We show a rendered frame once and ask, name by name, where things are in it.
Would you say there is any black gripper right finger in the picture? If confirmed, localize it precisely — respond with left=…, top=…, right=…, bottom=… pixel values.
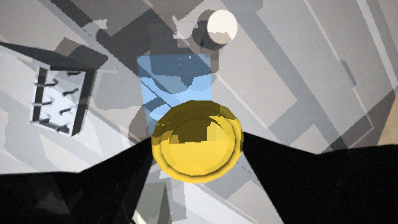
left=242, top=132, right=398, bottom=224

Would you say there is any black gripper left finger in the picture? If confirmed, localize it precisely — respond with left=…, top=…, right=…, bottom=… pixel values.
left=0, top=137, right=153, bottom=224

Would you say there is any yellow plate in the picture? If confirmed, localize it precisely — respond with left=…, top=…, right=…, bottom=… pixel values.
left=151, top=100, right=244, bottom=183

